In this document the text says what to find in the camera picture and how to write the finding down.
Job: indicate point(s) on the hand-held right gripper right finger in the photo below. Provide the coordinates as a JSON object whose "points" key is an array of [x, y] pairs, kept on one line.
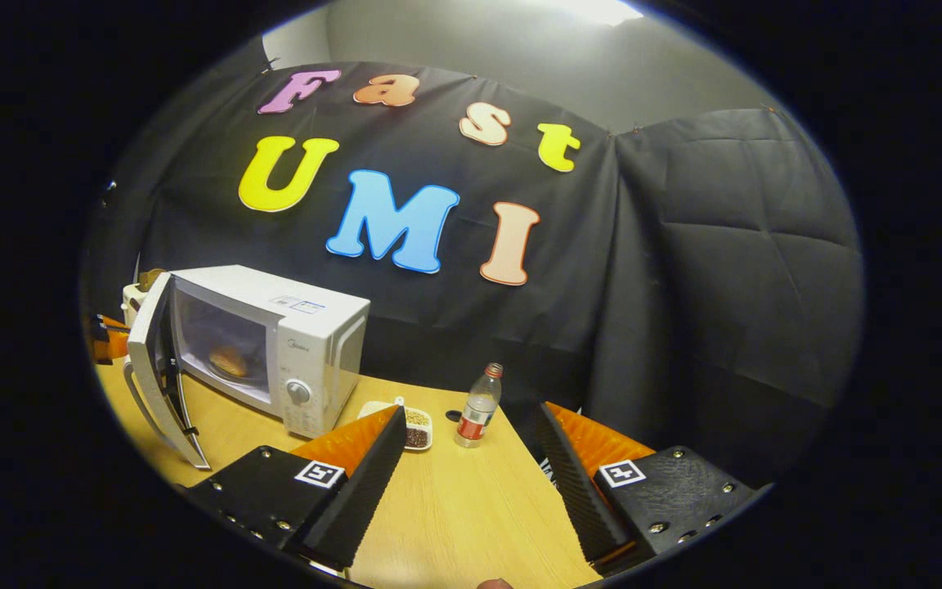
{"points": [[577, 491]]}

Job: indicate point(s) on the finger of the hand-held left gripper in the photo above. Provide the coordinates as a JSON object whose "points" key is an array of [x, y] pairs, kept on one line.
{"points": [[111, 342]]}

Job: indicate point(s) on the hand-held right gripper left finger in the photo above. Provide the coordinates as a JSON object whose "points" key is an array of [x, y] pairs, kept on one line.
{"points": [[369, 491]]}

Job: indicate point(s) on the orange crumbed bread roll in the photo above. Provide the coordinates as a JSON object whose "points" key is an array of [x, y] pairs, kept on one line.
{"points": [[228, 361]]}

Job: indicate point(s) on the white microwave oven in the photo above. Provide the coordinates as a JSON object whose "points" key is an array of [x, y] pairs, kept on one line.
{"points": [[316, 343]]}

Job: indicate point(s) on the white toaster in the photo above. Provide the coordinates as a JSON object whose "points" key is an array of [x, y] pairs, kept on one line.
{"points": [[132, 298]]}

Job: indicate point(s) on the brown bread slice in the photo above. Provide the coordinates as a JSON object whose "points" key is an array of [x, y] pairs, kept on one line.
{"points": [[152, 278]]}

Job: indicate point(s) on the white divided condiment tray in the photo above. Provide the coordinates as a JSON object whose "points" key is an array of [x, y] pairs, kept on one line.
{"points": [[420, 425]]}

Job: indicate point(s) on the clear red-label water bottle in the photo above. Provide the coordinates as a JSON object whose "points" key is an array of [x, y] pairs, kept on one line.
{"points": [[477, 409]]}

